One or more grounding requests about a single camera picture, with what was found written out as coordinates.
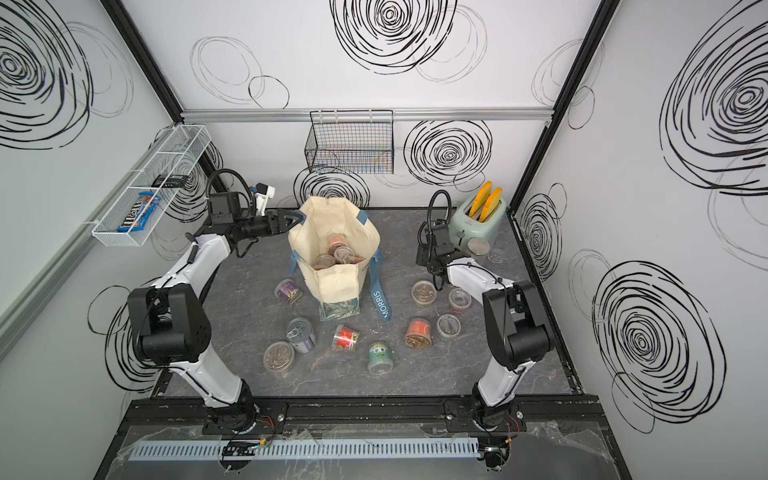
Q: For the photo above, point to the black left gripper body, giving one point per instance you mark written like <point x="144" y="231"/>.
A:
<point x="257" y="227"/>

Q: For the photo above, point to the white slotted cable duct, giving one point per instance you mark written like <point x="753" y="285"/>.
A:
<point x="305" y="449"/>

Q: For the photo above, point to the mint green toaster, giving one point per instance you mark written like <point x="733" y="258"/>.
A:
<point x="462" y="228"/>

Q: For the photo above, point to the green label seed jar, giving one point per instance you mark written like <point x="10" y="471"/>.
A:
<point x="448" y="327"/>

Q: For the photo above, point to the yellow toast slice left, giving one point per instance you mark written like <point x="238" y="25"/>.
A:
<point x="480" y="200"/>

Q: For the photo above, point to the orange label seed jar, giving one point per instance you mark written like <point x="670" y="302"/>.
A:
<point x="418" y="334"/>

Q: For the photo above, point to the clear brown seed jar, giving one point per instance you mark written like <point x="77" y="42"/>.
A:
<point x="279" y="357"/>

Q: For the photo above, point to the red label seed jar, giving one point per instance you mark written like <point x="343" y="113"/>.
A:
<point x="345" y="339"/>

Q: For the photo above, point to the white wire wall shelf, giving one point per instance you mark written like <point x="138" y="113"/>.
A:
<point x="176" y="151"/>

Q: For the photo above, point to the red label jar in bag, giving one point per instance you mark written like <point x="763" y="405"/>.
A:
<point x="339" y="247"/>

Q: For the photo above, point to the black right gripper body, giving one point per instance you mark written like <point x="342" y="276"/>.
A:
<point x="425" y="258"/>

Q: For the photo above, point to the yellow toast slice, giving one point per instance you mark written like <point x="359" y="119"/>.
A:
<point x="480" y="200"/>
<point x="491" y="204"/>

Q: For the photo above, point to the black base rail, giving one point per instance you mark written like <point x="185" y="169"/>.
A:
<point x="454" y="414"/>

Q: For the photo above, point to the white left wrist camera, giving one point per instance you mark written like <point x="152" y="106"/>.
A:
<point x="262" y="194"/>

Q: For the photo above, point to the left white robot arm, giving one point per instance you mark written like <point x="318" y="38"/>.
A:
<point x="169" y="326"/>

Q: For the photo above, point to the black small device on shelf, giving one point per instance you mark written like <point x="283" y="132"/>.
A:
<point x="171" y="181"/>

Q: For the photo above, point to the blue candy bag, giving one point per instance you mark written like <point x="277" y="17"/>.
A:
<point x="140" y="212"/>

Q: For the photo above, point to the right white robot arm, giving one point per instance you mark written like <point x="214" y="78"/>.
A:
<point x="516" y="326"/>

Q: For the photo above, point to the clear purple seed jar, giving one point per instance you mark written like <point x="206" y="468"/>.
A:
<point x="287" y="290"/>

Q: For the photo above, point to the clear jar red band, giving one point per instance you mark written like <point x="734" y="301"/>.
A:
<point x="459" y="300"/>

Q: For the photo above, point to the black wire wall basket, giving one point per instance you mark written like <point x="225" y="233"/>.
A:
<point x="357" y="141"/>

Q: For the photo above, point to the clear plastic cup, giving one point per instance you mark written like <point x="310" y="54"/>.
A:
<point x="478" y="248"/>

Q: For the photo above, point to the black aluminium frame post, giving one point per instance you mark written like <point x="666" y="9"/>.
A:
<point x="189" y="204"/>

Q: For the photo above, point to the yellow toast slice right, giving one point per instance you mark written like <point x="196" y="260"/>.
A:
<point x="491" y="204"/>

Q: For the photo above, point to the cream canvas tote bag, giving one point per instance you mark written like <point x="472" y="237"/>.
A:
<point x="338" y="289"/>

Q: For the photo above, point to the teal green label jar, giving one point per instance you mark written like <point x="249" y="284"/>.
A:
<point x="379" y="359"/>

